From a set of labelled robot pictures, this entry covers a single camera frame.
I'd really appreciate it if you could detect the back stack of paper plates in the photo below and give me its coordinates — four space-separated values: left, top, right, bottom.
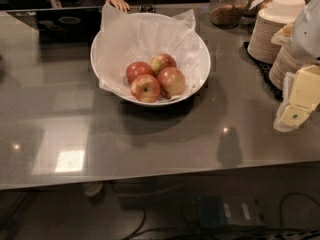
247 8 288 64

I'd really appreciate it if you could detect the back right yellowish apple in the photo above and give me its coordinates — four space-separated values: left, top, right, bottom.
150 53 177 76

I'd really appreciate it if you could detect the stack of paper plates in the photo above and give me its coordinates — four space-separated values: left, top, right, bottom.
247 8 288 64
269 44 302 90

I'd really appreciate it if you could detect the black mat under plates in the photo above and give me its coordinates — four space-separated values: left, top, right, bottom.
243 41 283 101

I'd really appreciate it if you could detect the white paper liner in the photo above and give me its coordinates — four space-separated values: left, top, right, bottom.
95 3 202 104

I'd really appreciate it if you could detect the black cable under table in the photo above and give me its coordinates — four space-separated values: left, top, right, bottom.
278 192 320 232

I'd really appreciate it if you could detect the white bowl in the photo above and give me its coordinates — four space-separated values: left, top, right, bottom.
90 12 212 108

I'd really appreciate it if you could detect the black induction cooktop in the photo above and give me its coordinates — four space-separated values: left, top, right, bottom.
8 6 102 42

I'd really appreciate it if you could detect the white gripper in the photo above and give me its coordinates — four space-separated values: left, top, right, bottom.
271 0 320 132

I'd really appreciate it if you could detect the front stack of paper plates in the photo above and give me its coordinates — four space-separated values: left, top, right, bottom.
269 44 302 90

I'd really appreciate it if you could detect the glass jar with cereal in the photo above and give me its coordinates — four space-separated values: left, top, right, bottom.
209 0 248 28

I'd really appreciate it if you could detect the white paper bowls stack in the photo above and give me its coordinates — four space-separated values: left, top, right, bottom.
263 0 306 24

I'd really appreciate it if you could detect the red apple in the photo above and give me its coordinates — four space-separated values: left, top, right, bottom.
130 75 161 103
126 61 153 84
157 67 186 99

